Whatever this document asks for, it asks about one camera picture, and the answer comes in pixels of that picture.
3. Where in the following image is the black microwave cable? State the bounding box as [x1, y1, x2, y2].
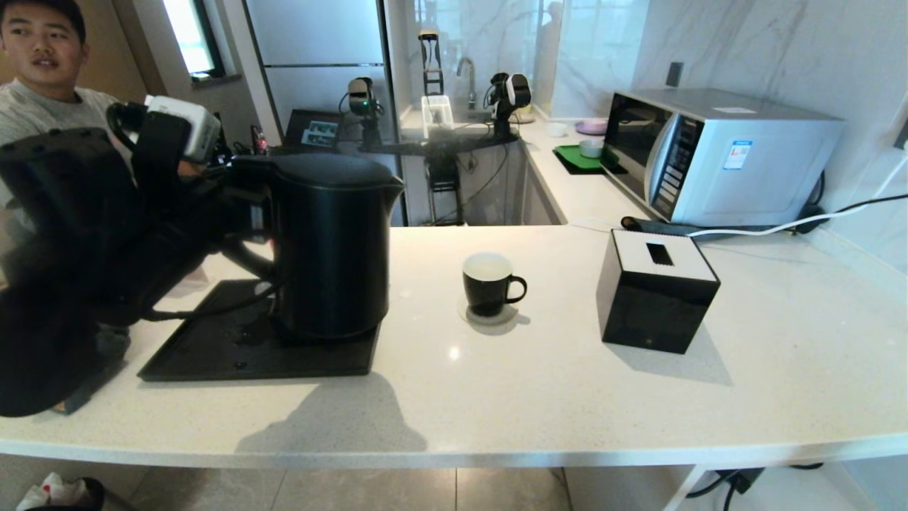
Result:
[798, 170, 908, 226]

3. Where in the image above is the black electric kettle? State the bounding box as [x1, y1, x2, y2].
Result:
[220, 153, 405, 341]

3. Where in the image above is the black rectangular serving tray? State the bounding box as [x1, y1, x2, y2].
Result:
[137, 278, 384, 383]

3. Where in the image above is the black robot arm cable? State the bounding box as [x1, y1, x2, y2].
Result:
[142, 280, 284, 322]

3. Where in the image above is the black laptop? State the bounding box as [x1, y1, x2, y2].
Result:
[284, 108, 343, 153]

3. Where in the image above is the black upright bracket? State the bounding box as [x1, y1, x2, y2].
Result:
[419, 29, 446, 97]

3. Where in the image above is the round pale coaster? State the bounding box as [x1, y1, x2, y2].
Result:
[458, 302, 519, 327]

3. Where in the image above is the black plug and cable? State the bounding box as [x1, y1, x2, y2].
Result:
[685, 465, 827, 511]

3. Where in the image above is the chrome faucet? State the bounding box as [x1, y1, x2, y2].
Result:
[457, 57, 478, 109]

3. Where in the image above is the black tissue box white lid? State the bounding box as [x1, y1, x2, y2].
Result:
[596, 229, 722, 355]

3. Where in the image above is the black power strip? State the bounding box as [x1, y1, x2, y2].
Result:
[620, 215, 781, 238]

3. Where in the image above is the man in grey t-shirt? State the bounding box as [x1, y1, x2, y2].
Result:
[0, 0, 203, 235]

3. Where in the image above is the green tray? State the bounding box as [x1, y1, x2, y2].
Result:
[553, 144, 625, 176]

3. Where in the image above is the bin with white rubbish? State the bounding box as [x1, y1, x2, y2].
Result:
[16, 472, 107, 511]

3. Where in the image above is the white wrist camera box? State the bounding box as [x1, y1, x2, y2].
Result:
[145, 96, 222, 163]

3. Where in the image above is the silver microwave oven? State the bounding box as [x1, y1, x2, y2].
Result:
[602, 88, 846, 228]

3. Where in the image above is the black white robot joint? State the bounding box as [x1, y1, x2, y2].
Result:
[485, 72, 533, 139]

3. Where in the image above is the dark framed window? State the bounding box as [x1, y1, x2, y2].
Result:
[162, 0, 228, 82]

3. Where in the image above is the black mug white inside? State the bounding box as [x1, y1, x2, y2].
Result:
[463, 252, 528, 317]

